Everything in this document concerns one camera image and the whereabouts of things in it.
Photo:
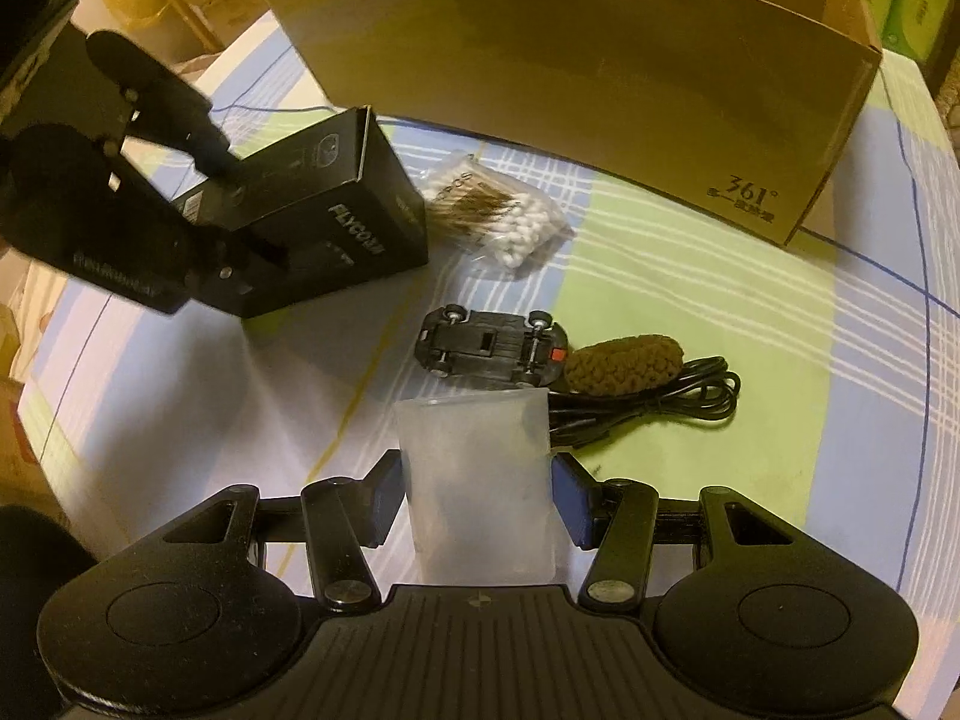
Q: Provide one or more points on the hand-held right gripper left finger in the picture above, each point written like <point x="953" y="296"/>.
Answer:
<point x="386" y="495"/>

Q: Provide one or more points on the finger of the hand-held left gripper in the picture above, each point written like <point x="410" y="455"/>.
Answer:
<point x="199" y="139"/>
<point x="240" y="277"/>

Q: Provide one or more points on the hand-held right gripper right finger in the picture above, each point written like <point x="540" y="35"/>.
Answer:
<point x="570" y="499"/>

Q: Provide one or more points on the translucent plastic cup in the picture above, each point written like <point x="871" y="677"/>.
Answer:
<point x="472" y="480"/>

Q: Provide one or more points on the black product box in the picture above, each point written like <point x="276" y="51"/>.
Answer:
<point x="330" y="187"/>

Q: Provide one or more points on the brown knitted pouch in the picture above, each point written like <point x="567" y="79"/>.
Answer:
<point x="622" y="366"/>

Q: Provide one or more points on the large brown cardboard box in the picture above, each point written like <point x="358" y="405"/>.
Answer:
<point x="562" y="75"/>

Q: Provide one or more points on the black toy car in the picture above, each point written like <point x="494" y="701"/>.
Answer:
<point x="480" y="341"/>

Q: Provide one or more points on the checkered tablecloth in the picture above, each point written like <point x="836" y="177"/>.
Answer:
<point x="750" y="315"/>

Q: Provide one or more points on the cotton swab bag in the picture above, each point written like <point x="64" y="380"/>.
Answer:
<point x="495" y="217"/>

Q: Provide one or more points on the green tissue multipack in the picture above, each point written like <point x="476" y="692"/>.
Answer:
<point x="919" y="7"/>

